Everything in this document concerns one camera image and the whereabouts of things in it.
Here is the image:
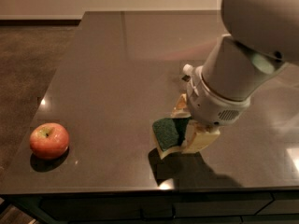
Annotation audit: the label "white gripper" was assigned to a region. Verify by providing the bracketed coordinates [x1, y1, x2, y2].
[171, 66, 250, 154]

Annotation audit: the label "green and yellow sponge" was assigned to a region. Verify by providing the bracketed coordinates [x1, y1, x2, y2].
[152, 118, 191, 159]

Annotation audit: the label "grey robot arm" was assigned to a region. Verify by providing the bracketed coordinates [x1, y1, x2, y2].
[173, 0, 299, 153]

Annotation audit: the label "red apple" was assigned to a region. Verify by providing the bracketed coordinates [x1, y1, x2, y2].
[29, 123, 69, 160]

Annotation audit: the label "clear plastic water bottle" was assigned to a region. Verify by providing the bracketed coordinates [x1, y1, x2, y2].
[182, 64, 194, 82]

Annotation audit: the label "dark cabinet drawers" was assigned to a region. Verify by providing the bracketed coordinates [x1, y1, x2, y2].
[1, 191, 299, 224]

